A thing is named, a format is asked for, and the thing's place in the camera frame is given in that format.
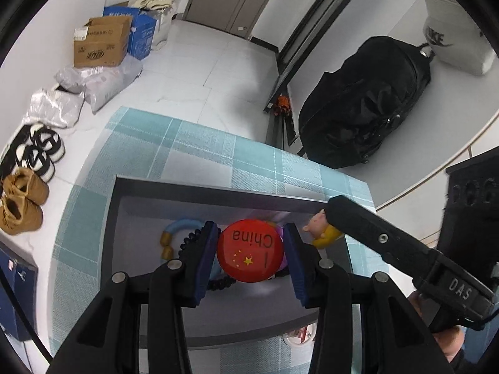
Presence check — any pink pig figure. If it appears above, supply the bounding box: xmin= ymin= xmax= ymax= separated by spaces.
xmin=303 ymin=209 xmax=344 ymax=249

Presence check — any teal checkered tablecloth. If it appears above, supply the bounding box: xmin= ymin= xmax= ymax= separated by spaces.
xmin=51 ymin=106 xmax=377 ymax=374

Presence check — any silver plastic bag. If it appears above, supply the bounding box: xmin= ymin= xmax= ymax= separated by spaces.
xmin=27 ymin=88 xmax=85 ymax=129

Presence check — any grey hanging bag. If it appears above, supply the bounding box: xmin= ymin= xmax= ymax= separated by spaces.
xmin=423 ymin=0 xmax=496 ymax=76

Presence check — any grey plastic bag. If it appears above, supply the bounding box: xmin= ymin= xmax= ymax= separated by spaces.
xmin=84 ymin=60 xmax=143 ymax=115
xmin=55 ymin=66 xmax=103 ymax=94

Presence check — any black beaded bracelet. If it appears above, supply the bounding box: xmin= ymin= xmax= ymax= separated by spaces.
xmin=180 ymin=232 xmax=235 ymax=291

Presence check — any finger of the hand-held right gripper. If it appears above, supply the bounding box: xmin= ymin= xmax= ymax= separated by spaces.
xmin=327 ymin=195 xmax=443 ymax=285

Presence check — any person's right hand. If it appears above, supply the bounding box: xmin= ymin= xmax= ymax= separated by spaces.
xmin=407 ymin=292 xmax=464 ymax=363

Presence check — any black cable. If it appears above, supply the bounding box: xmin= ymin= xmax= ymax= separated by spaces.
xmin=0 ymin=269 xmax=53 ymax=367

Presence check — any light blue bracelet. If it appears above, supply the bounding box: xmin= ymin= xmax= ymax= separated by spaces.
xmin=159 ymin=219 xmax=225 ymax=281

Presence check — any black metal rack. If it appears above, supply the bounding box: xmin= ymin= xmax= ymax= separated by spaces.
xmin=263 ymin=0 xmax=377 ymax=156

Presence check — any red round badge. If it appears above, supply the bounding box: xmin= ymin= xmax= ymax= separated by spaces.
xmin=217 ymin=219 xmax=285 ymax=282

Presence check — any black backpack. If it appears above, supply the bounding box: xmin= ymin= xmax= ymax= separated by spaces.
xmin=298 ymin=36 xmax=434 ymax=169

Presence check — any purple bracelet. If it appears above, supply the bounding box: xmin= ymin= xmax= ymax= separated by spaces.
xmin=267 ymin=221 xmax=290 ymax=277

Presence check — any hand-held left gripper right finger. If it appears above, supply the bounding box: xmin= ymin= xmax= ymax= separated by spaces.
xmin=283 ymin=223 xmax=449 ymax=374

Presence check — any brown cardboard box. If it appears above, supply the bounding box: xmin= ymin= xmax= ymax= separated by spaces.
xmin=73 ymin=16 xmax=132 ymax=68

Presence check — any grey door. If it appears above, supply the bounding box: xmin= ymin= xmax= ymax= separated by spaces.
xmin=185 ymin=0 xmax=289 ymax=40

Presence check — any red white charm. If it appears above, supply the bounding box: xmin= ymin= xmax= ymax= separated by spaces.
xmin=284 ymin=325 xmax=316 ymax=345

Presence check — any dark blue box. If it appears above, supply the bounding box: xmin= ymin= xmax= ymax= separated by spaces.
xmin=0 ymin=242 xmax=38 ymax=341

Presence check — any brown suede boot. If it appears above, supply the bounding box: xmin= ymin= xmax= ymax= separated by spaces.
xmin=2 ymin=167 xmax=50 ymax=206
xmin=0 ymin=195 xmax=43 ymax=236

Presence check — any small orange toy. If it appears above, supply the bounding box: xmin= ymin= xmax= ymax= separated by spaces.
xmin=273 ymin=94 xmax=292 ymax=117

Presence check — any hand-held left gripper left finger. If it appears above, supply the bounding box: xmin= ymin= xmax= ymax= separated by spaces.
xmin=47 ymin=221 xmax=220 ymax=374

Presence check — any blue cardboard box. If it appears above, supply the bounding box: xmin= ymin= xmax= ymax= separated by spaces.
xmin=103 ymin=2 xmax=158 ymax=61

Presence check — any grey cardboard box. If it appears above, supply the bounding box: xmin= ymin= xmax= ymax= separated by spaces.
xmin=99 ymin=175 xmax=353 ymax=349

